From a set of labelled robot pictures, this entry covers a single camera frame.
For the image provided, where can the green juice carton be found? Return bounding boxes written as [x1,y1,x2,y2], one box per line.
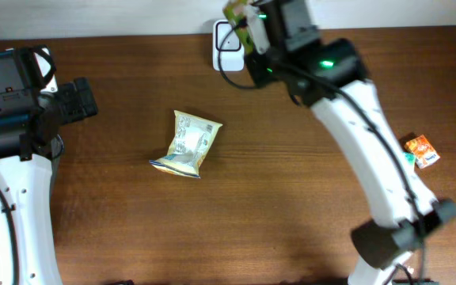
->
[222,0,255,55]

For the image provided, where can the yellow white snack bag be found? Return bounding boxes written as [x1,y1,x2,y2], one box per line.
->
[149,110,222,179]

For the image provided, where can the teal Kleenex tissue pack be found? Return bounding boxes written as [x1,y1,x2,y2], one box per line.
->
[403,152,416,169]

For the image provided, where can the orange juice carton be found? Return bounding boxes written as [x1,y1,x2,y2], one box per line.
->
[405,135,440,169]

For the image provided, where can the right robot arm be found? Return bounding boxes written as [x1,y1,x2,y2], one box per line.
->
[250,1,456,284]

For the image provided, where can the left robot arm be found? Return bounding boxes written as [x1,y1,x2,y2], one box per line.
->
[0,45,98,284]

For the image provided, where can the white barcode scanner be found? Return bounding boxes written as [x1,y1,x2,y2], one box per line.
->
[212,20,245,72]

